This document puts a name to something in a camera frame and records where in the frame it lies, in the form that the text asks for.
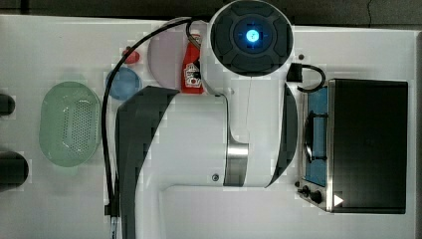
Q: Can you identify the red ketchup bottle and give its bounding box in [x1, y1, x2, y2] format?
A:
[180, 42, 203, 95]

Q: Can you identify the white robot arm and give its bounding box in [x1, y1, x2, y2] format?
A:
[115, 0, 298, 239]

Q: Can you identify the lilac round plate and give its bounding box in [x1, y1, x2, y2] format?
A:
[147, 25, 187, 90]

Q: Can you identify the blue round bowl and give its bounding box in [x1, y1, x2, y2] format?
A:
[108, 67, 142, 102]

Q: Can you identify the toy strawberry with green leaves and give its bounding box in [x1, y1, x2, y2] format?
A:
[121, 46, 140, 65]

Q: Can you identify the green perforated colander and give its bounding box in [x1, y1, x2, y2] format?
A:
[39, 82, 101, 167]

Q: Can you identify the silver black toaster oven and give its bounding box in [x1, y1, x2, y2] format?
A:
[296, 79, 408, 214]

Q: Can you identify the large black pot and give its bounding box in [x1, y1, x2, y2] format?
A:
[0, 151, 29, 192]

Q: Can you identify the small black pot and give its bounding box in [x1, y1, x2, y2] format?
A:
[0, 94, 16, 117]

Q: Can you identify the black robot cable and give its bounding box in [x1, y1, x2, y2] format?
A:
[101, 17, 193, 239]

